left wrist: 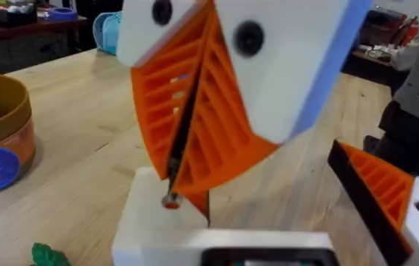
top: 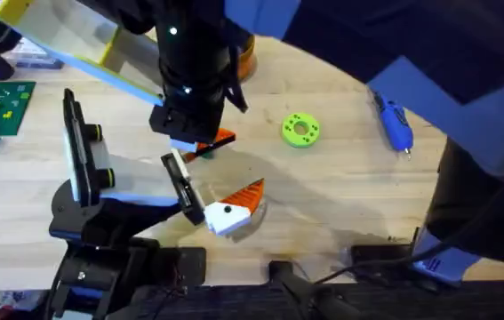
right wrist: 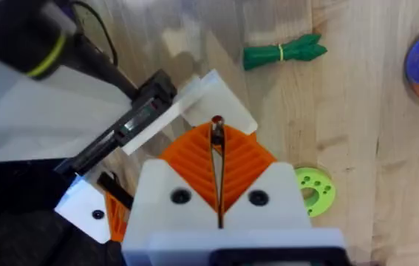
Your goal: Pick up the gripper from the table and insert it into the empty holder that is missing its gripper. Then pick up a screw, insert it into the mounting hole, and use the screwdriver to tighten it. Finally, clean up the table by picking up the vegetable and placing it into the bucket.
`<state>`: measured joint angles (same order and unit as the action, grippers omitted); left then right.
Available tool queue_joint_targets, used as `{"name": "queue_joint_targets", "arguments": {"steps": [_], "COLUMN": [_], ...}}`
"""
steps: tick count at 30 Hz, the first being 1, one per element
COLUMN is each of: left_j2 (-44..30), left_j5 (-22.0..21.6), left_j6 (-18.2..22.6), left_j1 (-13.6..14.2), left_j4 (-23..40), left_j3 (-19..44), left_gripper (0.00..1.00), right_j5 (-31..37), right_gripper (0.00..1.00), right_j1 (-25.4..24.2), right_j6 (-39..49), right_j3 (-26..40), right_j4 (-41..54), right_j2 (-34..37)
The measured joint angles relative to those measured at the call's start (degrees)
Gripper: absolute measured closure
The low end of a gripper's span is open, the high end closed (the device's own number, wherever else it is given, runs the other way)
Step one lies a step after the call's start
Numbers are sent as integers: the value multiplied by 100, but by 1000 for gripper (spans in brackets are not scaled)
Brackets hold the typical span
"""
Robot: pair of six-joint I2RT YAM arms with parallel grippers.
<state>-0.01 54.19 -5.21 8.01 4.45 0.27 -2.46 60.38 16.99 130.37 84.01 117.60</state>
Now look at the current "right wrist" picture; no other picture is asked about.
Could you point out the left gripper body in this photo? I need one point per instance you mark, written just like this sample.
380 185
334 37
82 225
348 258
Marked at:
28 111

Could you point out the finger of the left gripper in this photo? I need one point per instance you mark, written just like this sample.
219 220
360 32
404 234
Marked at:
220 99
83 207

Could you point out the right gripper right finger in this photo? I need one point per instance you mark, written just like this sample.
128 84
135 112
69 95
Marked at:
268 210

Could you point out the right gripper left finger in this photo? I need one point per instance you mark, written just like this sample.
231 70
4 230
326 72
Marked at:
165 207

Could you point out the green toy vegetable bundle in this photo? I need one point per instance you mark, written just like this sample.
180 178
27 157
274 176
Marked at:
283 52

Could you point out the green disc with holes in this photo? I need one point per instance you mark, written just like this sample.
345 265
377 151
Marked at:
321 192

